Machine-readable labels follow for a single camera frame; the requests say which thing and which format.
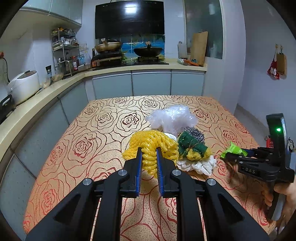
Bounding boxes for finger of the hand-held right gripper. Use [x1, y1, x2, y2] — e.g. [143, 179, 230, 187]
[243, 147, 274, 162]
[225, 152, 266, 166]

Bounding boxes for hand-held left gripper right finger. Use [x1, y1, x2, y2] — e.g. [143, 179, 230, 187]
[156, 148, 270, 241]

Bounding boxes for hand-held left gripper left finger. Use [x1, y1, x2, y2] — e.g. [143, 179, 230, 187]
[25, 148, 143, 241]

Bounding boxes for green wrapper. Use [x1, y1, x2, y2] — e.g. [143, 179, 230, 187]
[220, 142, 248, 158]

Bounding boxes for yellow foam net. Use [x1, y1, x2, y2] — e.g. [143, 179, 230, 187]
[122, 130, 179, 178]

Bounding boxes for clear plastic bag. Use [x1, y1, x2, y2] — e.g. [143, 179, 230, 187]
[145, 105, 196, 136]

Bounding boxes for person's right hand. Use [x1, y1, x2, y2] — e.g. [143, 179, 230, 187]
[264, 177, 296, 230]

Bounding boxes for crumpled white tissue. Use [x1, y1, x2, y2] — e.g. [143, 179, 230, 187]
[176, 155, 217, 176]

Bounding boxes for green yellow sponge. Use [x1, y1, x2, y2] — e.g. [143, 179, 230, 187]
[178, 131, 213, 161]

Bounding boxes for steel wool scrubber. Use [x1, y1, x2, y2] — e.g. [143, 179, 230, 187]
[184, 127, 205, 142]

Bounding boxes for rose printed tablecloth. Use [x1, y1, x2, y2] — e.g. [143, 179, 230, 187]
[23, 95, 277, 241]

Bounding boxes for red hanging bag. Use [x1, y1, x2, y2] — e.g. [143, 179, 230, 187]
[267, 58, 280, 80]

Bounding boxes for brown paper bag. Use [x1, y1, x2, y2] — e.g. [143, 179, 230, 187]
[276, 53, 287, 76]

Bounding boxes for grey lower cabinets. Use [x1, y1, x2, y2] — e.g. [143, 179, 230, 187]
[0, 70, 205, 232]

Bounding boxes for grey cabinets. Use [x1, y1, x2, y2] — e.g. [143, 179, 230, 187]
[20, 0, 82, 26]
[0, 70, 205, 232]

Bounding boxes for black gas stove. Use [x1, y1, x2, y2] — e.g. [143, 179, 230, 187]
[91, 52, 169, 69]

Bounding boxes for beige countertop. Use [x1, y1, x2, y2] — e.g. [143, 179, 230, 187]
[0, 62, 207, 153]

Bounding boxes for wooden cutting board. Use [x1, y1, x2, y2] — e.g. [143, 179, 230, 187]
[191, 31, 208, 66]

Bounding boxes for black wok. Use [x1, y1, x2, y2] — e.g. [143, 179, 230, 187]
[133, 42, 162, 58]

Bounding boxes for golden frying pan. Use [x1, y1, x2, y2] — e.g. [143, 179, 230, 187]
[94, 38, 123, 53]

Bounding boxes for pepper grinder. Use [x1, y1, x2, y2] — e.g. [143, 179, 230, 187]
[46, 65, 54, 84]

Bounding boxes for metal spice rack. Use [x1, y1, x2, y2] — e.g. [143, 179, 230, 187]
[51, 28, 89, 77]

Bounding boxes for frosted glass panel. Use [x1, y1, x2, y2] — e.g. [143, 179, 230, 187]
[184, 0, 223, 58]

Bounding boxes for white rice cooker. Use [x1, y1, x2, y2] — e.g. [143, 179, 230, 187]
[6, 70, 40, 105]

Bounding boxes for black appliance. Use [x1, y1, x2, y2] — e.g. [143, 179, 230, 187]
[0, 95, 13, 123]

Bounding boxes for black range hood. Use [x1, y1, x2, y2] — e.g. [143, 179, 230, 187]
[95, 0, 165, 39]

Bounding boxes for grey upper cabinets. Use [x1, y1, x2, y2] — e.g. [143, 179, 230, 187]
[20, 0, 82, 26]

